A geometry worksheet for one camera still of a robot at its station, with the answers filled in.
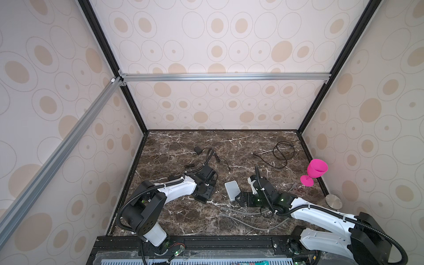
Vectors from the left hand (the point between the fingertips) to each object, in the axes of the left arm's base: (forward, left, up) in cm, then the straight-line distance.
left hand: (211, 189), depth 89 cm
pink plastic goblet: (+9, -56, +8) cm, 58 cm away
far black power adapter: (+27, +9, -1) cm, 29 cm away
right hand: (-6, -16, +4) cm, 18 cm away
